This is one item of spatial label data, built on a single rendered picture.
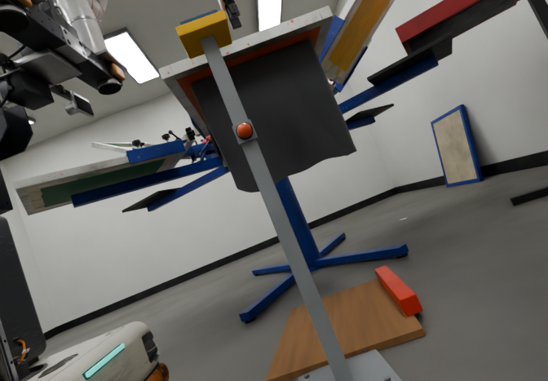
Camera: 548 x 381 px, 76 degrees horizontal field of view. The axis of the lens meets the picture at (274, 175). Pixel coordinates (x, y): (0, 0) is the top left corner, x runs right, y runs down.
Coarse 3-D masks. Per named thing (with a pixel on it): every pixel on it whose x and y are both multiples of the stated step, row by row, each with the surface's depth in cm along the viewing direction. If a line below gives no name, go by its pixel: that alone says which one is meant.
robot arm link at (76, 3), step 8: (56, 0) 122; (64, 0) 120; (72, 0) 120; (80, 0) 121; (88, 0) 126; (96, 0) 132; (64, 8) 121; (72, 8) 120; (80, 8) 121; (88, 8) 123; (96, 8) 130; (64, 16) 123; (72, 16) 120; (80, 16) 120; (88, 16) 122; (96, 16) 132
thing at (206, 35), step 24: (192, 24) 88; (216, 24) 89; (192, 48) 95; (216, 48) 92; (216, 72) 91; (240, 120) 90; (240, 144) 89; (264, 168) 88; (264, 192) 88; (288, 240) 86; (312, 288) 85; (312, 312) 84; (336, 360) 83; (360, 360) 90; (384, 360) 85
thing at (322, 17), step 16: (304, 16) 114; (320, 16) 114; (272, 32) 113; (288, 32) 113; (320, 32) 122; (224, 48) 112; (240, 48) 112; (256, 48) 115; (320, 48) 136; (176, 64) 111; (192, 64) 111; (208, 64) 113; (176, 80) 115; (176, 96) 126; (192, 112) 147
